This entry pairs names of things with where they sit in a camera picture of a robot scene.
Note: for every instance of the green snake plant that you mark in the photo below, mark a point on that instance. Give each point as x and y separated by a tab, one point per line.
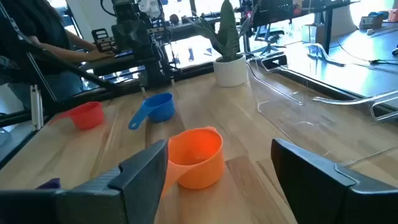
228	34

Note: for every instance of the white cardboard box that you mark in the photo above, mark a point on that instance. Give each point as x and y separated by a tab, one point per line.
312	33

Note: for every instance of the red measuring cup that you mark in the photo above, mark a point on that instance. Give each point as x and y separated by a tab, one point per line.
87	116

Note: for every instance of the clear plastic measuring cup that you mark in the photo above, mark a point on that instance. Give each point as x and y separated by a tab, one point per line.
311	124

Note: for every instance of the white plant pot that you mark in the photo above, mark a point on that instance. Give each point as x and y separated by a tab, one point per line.
230	71

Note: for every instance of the white metal bracket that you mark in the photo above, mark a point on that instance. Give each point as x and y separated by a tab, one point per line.
37	109

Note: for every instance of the black desk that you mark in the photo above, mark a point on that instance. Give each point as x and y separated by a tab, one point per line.
327	31

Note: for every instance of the purple measuring cup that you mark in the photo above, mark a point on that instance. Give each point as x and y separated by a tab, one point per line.
51	184

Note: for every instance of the black office chair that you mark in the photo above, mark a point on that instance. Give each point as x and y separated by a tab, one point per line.
269	35

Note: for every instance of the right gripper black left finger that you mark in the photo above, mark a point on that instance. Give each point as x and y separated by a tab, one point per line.
93	205

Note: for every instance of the person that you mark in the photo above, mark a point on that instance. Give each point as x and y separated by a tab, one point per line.
46	28

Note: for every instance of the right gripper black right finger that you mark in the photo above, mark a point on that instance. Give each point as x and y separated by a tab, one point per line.
326	199

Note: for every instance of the orange measuring cup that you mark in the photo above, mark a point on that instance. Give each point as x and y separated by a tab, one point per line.
199	161

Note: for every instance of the blue measuring cup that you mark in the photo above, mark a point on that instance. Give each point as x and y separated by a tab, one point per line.
161	109

